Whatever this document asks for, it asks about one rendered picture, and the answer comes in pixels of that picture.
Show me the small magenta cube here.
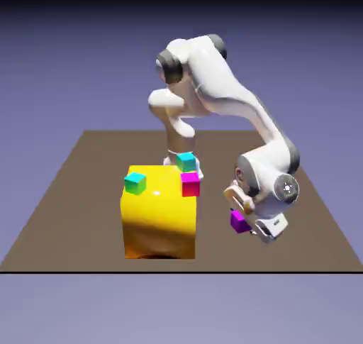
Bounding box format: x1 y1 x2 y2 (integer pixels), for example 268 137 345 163
180 172 201 198

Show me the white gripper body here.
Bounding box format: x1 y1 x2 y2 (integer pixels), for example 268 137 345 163
223 184 257 216

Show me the small purple cube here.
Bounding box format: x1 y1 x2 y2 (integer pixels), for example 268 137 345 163
230 209 253 235

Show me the large yellow box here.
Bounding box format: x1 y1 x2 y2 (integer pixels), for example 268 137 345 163
120 165 198 260

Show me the small teal cube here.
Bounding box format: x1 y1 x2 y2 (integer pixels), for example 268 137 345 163
123 172 147 196
176 152 197 174

